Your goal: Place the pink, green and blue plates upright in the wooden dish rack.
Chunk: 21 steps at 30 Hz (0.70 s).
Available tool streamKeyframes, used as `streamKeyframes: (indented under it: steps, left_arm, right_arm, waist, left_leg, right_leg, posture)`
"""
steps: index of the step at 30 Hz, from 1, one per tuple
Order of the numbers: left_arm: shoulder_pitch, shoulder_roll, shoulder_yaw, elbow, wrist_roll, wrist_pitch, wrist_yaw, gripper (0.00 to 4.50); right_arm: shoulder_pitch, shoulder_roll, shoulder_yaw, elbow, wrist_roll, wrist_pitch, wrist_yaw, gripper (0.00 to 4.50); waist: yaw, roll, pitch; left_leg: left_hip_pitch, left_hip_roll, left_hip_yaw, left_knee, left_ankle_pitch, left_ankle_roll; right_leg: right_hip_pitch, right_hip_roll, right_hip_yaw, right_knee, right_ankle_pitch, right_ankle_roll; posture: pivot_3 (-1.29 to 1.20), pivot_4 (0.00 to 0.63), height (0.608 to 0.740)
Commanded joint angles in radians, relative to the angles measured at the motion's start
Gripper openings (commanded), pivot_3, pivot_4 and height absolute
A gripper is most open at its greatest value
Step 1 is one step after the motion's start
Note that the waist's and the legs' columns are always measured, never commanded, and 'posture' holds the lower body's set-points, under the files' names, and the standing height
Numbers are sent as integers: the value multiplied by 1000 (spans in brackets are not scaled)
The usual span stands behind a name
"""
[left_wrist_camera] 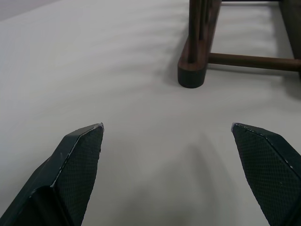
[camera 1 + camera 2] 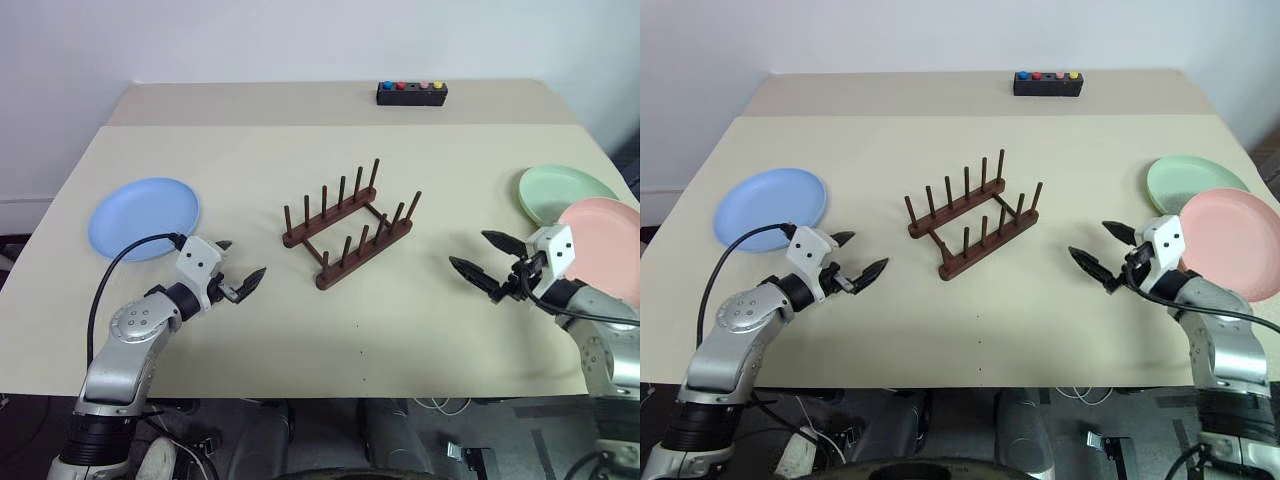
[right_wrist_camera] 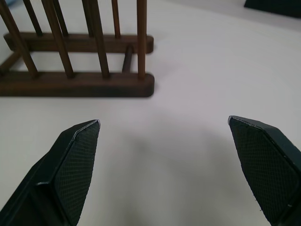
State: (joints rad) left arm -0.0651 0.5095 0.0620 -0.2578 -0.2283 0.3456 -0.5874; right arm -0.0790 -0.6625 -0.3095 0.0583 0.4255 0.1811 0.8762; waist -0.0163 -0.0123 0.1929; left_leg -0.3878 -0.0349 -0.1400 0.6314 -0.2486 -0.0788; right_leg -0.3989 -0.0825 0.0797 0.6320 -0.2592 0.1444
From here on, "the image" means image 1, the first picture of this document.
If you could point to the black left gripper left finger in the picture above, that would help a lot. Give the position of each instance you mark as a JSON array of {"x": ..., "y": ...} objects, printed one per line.
[{"x": 70, "y": 179}]

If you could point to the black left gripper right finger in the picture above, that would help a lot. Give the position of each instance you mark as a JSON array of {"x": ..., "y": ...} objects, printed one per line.
[{"x": 268, "y": 164}]

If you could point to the dark wooden rack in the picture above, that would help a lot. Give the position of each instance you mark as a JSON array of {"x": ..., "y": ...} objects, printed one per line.
[{"x": 194, "y": 70}]

